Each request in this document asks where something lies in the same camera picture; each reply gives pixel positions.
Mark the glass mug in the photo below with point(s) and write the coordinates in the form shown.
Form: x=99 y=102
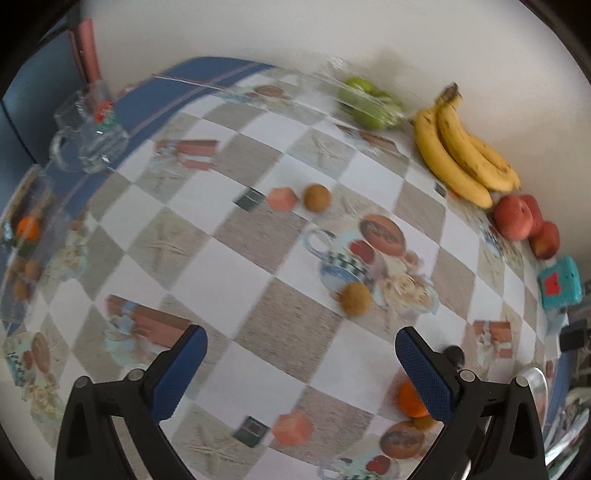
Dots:
x=87 y=134

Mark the stainless steel basin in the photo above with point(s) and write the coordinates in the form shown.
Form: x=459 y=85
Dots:
x=539 y=381

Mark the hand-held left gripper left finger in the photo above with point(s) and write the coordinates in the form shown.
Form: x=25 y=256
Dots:
x=180 y=369

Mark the red apple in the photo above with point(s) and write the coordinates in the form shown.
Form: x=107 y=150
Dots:
x=537 y=210
x=547 y=240
x=512 y=217

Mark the clear bag of green fruits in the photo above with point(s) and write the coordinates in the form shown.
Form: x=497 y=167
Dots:
x=369 y=101

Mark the teal plastic box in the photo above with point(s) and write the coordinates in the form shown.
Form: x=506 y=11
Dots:
x=561 y=284

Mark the orange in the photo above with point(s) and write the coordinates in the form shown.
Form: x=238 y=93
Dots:
x=406 y=399

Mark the yellow banana bunch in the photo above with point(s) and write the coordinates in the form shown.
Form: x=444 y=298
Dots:
x=466 y=147

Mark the pink cylindrical object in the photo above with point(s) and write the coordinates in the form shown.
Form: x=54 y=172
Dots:
x=87 y=46

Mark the dark plum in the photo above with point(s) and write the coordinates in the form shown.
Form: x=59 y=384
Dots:
x=456 y=355

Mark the small brown longan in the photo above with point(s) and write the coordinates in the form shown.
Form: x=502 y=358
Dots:
x=355 y=297
x=316 y=197

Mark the brown kiwi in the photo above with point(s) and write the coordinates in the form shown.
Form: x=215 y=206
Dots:
x=424 y=422

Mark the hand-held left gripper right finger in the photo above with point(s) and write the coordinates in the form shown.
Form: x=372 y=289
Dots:
x=425 y=374

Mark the clear plastic container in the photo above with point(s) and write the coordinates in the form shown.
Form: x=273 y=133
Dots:
x=27 y=226

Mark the black power adapter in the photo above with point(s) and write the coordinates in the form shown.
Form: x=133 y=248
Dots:
x=575 y=337

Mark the printed checkered tablecloth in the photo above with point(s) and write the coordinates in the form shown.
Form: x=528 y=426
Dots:
x=286 y=323

